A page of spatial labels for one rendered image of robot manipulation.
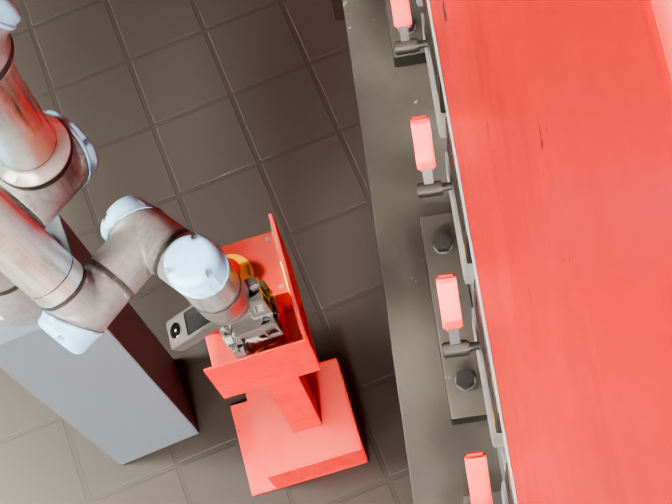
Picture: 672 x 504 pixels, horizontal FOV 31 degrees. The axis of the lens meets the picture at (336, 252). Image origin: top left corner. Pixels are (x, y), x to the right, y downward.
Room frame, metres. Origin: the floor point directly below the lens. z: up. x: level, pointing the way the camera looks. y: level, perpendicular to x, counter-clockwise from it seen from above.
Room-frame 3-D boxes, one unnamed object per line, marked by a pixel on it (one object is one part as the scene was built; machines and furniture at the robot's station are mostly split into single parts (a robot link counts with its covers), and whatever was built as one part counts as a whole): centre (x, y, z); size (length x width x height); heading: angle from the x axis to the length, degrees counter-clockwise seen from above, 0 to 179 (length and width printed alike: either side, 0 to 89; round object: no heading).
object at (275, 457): (0.71, 0.19, 0.06); 0.25 x 0.20 x 0.12; 90
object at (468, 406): (0.55, -0.13, 0.89); 0.30 x 0.05 x 0.03; 171
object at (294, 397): (0.71, 0.16, 0.39); 0.06 x 0.06 x 0.54; 0
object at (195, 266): (0.66, 0.18, 1.03); 0.09 x 0.08 x 0.11; 37
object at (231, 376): (0.71, 0.16, 0.75); 0.20 x 0.16 x 0.18; 0
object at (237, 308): (0.66, 0.17, 0.95); 0.08 x 0.08 x 0.05
